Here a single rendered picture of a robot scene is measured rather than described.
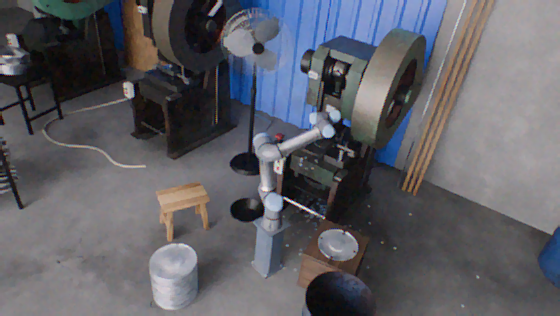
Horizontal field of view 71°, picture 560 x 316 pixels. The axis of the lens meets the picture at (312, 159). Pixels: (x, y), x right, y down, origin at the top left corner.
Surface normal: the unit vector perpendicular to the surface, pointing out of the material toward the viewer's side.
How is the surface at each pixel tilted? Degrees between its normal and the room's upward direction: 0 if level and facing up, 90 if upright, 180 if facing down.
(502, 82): 90
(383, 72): 55
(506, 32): 90
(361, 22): 90
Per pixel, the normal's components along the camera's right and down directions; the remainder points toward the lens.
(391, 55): -0.19, -0.38
